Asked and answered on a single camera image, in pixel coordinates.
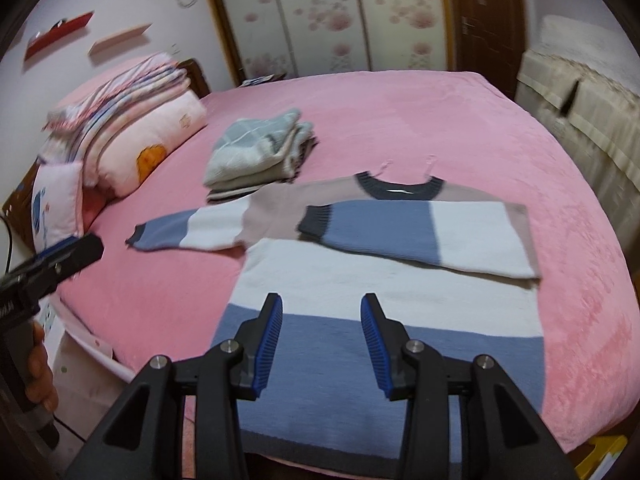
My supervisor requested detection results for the pink bed blanket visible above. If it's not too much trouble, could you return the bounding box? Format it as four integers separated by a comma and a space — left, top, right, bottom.
50, 70, 628, 461

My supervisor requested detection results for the brown wooden door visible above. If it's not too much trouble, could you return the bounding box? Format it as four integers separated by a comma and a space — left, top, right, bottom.
440, 0, 531, 98

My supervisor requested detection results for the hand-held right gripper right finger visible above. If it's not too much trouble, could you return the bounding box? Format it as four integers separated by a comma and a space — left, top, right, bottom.
360, 292, 581, 480

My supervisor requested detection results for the floral wardrobe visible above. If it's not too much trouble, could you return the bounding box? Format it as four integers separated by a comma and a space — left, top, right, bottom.
200, 0, 453, 86

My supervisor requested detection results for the striped folded quilt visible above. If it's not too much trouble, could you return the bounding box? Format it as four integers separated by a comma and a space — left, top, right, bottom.
42, 52, 193, 136

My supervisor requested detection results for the striped knit sweater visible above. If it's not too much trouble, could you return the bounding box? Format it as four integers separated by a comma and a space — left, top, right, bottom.
125, 172, 546, 478

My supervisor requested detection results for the white lace cover cloth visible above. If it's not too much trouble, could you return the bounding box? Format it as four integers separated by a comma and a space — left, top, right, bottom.
537, 14, 640, 91

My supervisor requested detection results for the beige cloth covered furniture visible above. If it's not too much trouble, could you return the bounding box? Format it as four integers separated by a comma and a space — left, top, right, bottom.
515, 50, 640, 241

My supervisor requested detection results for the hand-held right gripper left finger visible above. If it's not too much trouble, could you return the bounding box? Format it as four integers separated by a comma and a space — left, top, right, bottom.
65, 292, 286, 480

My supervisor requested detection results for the person's left hand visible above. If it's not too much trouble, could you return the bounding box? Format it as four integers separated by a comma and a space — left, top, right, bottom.
25, 320, 60, 413

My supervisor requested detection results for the black cable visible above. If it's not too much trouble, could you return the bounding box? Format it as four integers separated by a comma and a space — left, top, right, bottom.
0, 212, 16, 271

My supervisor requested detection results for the small pink whale pillow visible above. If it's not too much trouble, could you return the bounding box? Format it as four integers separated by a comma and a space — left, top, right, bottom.
30, 160, 86, 251

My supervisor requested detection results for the beige folded garment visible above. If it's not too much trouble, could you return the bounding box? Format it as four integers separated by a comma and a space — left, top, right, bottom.
207, 132, 317, 192

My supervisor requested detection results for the pink cartoon pillow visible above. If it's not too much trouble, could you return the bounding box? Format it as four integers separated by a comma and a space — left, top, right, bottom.
82, 90, 208, 198

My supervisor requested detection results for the red wall shelf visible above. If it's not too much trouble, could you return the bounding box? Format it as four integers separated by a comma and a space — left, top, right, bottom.
25, 11, 96, 61

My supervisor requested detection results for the pile of folded socks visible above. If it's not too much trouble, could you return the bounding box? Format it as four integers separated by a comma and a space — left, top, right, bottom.
202, 107, 316, 186

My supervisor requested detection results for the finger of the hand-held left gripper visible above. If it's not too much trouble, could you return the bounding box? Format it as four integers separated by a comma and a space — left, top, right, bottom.
34, 232, 105, 283

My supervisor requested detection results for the pink wall shelf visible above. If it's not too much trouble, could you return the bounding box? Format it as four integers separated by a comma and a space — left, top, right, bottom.
89, 23, 153, 58

